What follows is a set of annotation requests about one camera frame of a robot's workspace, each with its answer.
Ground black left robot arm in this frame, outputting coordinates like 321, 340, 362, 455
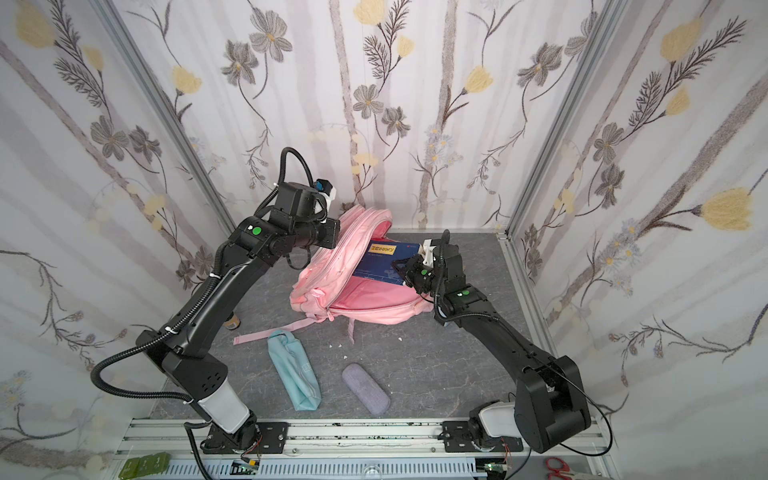
91, 147, 340, 454

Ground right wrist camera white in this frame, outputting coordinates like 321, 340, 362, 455
419, 239, 435, 268

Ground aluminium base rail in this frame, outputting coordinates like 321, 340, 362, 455
113, 418, 619, 480

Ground red handled scissors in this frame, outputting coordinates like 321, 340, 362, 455
545, 457, 572, 480

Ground teal pencil pouch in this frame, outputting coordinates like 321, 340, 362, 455
267, 330, 322, 411

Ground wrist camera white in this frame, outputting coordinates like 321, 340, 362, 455
314, 178, 337, 207
419, 239, 435, 268

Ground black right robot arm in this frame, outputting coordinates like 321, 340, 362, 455
392, 230, 615, 457

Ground green connector block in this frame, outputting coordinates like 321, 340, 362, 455
118, 452, 171, 480

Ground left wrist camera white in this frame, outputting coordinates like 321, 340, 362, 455
314, 178, 337, 207

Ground purple glasses case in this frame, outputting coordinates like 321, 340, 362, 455
342, 363, 391, 417

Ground blue notebook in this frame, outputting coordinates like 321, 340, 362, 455
353, 239, 420, 285

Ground pink student backpack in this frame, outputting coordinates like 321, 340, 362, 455
233, 205, 433, 345

